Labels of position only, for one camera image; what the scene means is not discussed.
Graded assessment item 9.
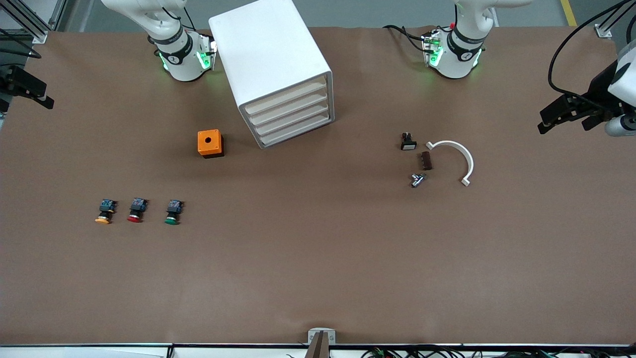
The red push button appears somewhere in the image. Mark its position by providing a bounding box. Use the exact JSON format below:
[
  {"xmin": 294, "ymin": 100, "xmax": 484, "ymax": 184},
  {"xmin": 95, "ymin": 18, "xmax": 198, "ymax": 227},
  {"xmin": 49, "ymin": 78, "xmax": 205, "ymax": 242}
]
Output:
[{"xmin": 127, "ymin": 197, "xmax": 149, "ymax": 224}]

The green push button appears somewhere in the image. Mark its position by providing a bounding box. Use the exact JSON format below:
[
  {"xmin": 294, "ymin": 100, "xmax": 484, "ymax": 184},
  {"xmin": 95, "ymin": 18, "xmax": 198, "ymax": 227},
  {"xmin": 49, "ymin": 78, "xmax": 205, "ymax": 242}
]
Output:
[{"xmin": 164, "ymin": 199, "xmax": 184, "ymax": 226}]

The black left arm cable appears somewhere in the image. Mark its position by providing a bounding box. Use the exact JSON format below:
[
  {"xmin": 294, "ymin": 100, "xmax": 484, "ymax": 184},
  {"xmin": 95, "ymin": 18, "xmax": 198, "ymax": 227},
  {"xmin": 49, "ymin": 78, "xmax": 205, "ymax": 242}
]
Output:
[{"xmin": 548, "ymin": 0, "xmax": 636, "ymax": 112}]

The black cable bundle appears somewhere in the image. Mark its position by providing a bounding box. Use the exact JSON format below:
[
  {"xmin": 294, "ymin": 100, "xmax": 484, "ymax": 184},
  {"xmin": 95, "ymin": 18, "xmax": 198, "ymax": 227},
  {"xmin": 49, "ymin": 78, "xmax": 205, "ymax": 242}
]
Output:
[{"xmin": 286, "ymin": 346, "xmax": 636, "ymax": 358}]

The beige cabinet drawer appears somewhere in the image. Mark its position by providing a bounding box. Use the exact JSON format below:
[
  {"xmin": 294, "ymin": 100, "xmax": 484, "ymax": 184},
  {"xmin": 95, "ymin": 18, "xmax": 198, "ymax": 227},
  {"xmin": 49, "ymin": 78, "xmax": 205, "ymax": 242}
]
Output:
[
  {"xmin": 247, "ymin": 89, "xmax": 329, "ymax": 126},
  {"xmin": 251, "ymin": 101, "xmax": 330, "ymax": 136},
  {"xmin": 256, "ymin": 112, "xmax": 331, "ymax": 146}
]

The black arm base cable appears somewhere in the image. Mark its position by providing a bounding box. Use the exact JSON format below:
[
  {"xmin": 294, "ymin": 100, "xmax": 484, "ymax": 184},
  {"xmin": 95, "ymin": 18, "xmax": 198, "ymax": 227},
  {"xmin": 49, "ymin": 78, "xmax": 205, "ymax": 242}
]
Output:
[{"xmin": 383, "ymin": 24, "xmax": 428, "ymax": 53}]

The white drawer cabinet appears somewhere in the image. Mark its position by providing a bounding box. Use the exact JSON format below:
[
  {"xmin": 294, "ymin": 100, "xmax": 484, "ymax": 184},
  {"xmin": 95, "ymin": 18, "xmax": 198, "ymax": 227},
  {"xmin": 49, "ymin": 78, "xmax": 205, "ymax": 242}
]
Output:
[{"xmin": 208, "ymin": 0, "xmax": 335, "ymax": 150}]

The white plastic tray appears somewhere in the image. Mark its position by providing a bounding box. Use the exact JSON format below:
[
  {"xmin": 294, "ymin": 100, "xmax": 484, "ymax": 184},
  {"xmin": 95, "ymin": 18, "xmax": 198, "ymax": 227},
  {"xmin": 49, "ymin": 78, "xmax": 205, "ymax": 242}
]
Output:
[{"xmin": 243, "ymin": 76, "xmax": 328, "ymax": 116}]

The brown paper table cover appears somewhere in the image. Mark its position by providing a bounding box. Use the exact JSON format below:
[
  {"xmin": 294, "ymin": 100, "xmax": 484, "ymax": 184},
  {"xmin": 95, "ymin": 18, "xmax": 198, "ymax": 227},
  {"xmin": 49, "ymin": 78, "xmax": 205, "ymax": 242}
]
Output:
[{"xmin": 0, "ymin": 25, "xmax": 636, "ymax": 346}]

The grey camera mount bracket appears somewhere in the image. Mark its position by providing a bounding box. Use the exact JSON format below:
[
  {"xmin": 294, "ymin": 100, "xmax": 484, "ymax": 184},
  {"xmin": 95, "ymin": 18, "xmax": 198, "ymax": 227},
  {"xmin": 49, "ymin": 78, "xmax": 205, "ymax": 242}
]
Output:
[{"xmin": 304, "ymin": 328, "xmax": 336, "ymax": 358}]

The aluminium frame profile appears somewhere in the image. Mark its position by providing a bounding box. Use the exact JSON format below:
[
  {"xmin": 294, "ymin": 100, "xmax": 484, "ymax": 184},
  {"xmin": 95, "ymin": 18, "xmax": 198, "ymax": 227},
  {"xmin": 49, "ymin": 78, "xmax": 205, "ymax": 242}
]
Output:
[
  {"xmin": 594, "ymin": 0, "xmax": 636, "ymax": 38},
  {"xmin": 0, "ymin": 0, "xmax": 68, "ymax": 44}
]

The white curved plastic bracket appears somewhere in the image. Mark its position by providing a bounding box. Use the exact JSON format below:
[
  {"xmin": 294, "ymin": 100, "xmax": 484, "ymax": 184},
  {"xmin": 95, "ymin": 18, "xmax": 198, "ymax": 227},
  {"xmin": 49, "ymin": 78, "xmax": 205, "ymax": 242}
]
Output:
[{"xmin": 426, "ymin": 140, "xmax": 475, "ymax": 187}]

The yellow push button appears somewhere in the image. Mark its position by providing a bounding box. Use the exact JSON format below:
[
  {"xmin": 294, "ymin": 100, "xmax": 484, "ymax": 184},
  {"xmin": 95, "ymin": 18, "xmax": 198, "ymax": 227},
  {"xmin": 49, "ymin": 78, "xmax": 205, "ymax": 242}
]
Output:
[{"xmin": 94, "ymin": 199, "xmax": 118, "ymax": 225}]

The orange button box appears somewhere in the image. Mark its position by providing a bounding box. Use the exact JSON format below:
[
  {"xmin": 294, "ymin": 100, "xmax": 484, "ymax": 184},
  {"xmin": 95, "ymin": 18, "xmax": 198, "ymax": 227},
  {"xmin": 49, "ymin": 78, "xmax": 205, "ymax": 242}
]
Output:
[{"xmin": 197, "ymin": 129, "xmax": 225, "ymax": 159}]

